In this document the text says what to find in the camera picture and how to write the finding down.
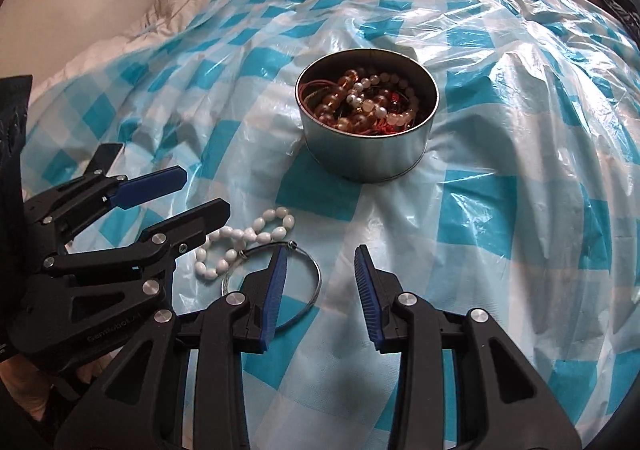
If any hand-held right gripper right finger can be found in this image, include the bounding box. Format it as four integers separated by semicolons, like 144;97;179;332
354;245;583;450

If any blue white checked plastic sheet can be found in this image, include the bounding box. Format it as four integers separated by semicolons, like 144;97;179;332
22;0;640;450

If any cream cat print bed frame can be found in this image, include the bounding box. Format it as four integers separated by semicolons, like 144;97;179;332
0;0;241;80

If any person's left hand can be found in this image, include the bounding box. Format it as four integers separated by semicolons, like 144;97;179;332
0;357;66;426

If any round metal tin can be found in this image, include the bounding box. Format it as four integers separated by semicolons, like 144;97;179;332
294;50;440;183

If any pale round bead bracelet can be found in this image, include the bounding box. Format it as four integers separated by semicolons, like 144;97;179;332
347;72;418;133

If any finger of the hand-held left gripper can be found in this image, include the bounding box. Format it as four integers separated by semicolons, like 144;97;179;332
25;144;188;241
42;197;232;277

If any thin silver wire bangle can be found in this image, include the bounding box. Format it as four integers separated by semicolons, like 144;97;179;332
221;240;322;331

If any white oval bead bracelet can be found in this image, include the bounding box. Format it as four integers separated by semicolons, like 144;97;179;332
195;206;296;281

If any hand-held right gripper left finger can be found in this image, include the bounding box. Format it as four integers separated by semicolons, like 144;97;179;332
52;246;290;450

